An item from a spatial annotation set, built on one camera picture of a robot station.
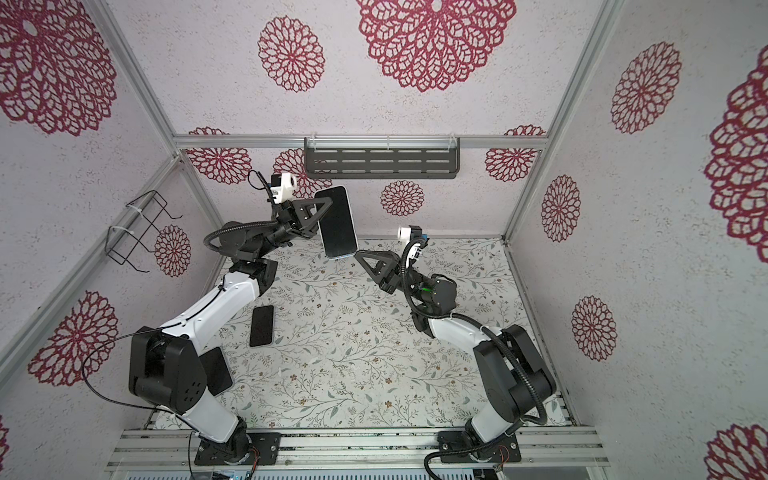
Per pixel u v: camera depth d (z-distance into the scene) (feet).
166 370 1.46
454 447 2.35
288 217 1.91
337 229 2.02
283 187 2.04
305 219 1.98
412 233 1.98
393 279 1.98
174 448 2.47
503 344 1.46
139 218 2.56
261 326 3.08
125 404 1.48
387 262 2.02
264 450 2.41
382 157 3.19
